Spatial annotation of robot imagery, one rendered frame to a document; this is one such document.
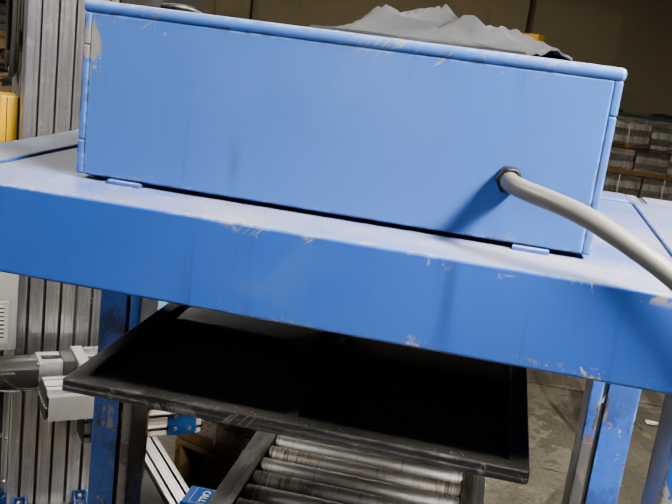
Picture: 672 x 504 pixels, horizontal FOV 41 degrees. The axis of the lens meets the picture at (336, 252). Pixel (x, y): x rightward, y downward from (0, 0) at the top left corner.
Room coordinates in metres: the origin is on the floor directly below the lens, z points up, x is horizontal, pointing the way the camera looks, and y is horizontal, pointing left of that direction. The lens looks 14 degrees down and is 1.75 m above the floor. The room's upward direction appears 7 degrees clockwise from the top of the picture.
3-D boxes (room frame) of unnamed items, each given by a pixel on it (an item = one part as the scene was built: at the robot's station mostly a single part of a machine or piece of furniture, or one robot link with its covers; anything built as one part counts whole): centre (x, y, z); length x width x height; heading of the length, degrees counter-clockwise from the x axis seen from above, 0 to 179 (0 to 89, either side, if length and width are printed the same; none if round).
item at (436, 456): (1.22, -0.01, 1.30); 0.55 x 0.55 x 0.03; 81
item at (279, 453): (1.90, -0.13, 0.77); 0.47 x 0.05 x 0.05; 81
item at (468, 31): (1.20, -0.11, 1.78); 0.32 x 0.28 x 0.05; 81
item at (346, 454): (1.97, -0.14, 0.77); 0.47 x 0.05 x 0.05; 81
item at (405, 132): (1.23, -0.01, 1.65); 0.60 x 0.45 x 0.20; 81
